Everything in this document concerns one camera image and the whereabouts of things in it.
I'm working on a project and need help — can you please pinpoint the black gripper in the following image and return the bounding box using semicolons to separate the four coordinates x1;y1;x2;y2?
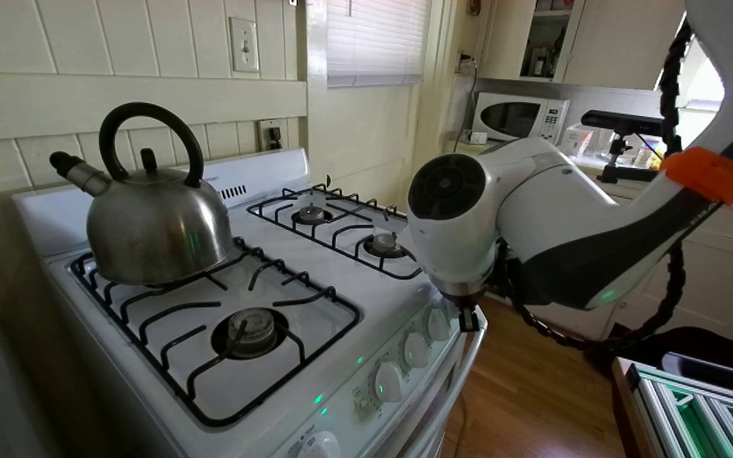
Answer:
454;290;485;337

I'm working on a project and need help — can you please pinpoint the white stove knob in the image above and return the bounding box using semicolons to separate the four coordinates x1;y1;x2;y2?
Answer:
373;361;409;404
296;428;345;458
401;332;432;369
425;306;457;341

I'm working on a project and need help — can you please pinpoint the round gas burner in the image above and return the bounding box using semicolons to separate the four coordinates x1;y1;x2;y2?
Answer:
290;202;337;229
365;229;407;260
212;306;290;361

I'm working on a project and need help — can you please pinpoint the white toaster oven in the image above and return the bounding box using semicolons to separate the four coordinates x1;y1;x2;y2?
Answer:
9;147;492;458

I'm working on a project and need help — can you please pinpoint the black stove grate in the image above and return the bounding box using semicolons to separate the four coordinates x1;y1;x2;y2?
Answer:
66;236;367;431
244;179;425;283

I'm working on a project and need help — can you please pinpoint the white microwave oven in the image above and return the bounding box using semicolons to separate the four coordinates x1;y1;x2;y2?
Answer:
471;90;574;147

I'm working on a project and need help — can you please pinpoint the white drawer cabinet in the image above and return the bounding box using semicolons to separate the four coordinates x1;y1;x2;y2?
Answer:
542;168;733;344

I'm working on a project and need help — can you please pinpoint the white window blind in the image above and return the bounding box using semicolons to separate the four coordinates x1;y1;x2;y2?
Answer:
323;0;431;90

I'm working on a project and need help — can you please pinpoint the white oven door handle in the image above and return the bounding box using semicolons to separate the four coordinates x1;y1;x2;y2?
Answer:
401;314;492;458

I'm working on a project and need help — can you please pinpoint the black camera tripod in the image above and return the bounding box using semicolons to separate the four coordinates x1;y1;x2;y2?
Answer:
598;133;641;187

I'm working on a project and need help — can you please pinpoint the black bar camera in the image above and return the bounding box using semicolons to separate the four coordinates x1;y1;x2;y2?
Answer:
579;107;667;140

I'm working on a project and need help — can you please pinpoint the wall power outlet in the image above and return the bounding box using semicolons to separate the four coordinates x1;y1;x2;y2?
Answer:
257;119;287;156

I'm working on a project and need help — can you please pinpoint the white wall cabinet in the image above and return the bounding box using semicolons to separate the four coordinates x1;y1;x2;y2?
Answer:
478;0;689;90

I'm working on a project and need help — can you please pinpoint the steel kettle with black handle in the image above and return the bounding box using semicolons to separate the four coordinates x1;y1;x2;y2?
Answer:
46;99;239;287

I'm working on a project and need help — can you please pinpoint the white light switch plate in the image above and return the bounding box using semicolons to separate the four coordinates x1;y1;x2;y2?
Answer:
229;15;266;76

